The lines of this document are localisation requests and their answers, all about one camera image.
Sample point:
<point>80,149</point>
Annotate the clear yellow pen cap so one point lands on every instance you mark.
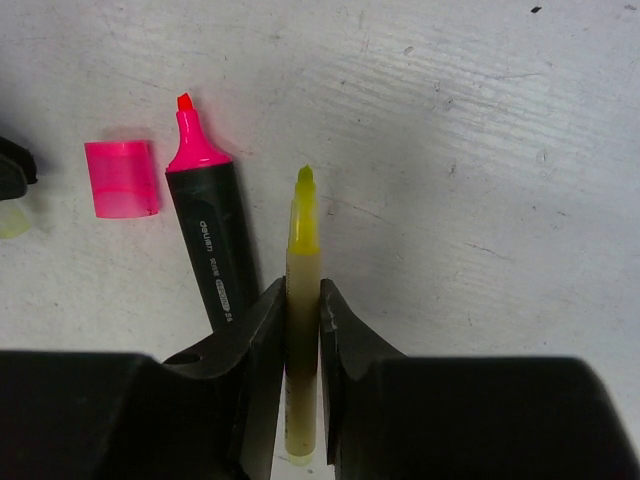
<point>13,221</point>

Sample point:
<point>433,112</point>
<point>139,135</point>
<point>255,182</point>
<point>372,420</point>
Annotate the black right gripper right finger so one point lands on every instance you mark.
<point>393,416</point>

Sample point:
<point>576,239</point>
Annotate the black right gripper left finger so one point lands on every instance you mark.
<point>207,412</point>

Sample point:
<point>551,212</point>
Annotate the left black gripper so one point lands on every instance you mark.
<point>18,170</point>

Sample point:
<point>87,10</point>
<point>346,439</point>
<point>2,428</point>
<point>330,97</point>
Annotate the yellow highlighter pen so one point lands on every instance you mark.
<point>303,271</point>

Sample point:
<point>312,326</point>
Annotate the black pink highlighter body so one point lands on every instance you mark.
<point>206,195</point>

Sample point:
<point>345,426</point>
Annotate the pink highlighter cap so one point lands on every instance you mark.
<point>122,178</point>

